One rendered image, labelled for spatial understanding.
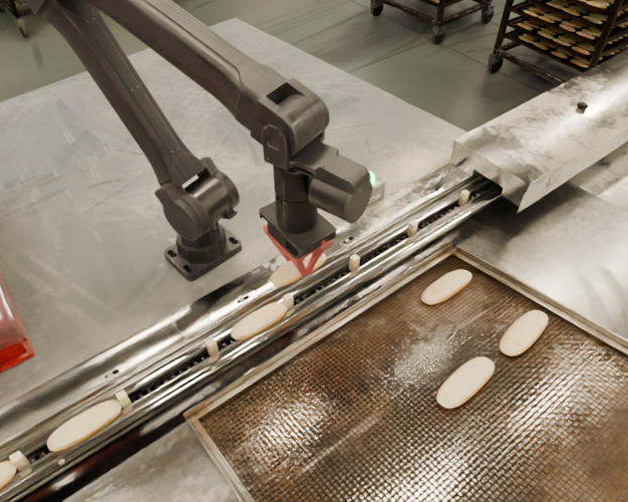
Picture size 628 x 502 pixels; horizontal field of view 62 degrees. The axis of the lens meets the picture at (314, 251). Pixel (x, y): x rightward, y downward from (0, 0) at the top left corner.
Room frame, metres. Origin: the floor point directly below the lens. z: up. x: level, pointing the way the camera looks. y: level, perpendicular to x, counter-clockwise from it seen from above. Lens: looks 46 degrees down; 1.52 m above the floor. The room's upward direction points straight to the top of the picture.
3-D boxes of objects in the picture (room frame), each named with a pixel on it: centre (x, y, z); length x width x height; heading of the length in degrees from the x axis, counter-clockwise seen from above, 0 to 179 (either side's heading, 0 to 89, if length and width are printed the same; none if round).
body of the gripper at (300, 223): (0.54, 0.02, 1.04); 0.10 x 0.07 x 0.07; 38
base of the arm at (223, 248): (0.66, 0.20, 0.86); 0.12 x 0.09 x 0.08; 134
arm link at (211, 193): (0.66, 0.18, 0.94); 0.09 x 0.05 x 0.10; 55
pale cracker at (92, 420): (0.32, 0.31, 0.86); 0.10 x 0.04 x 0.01; 128
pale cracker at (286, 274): (0.54, 0.02, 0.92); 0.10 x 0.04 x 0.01; 128
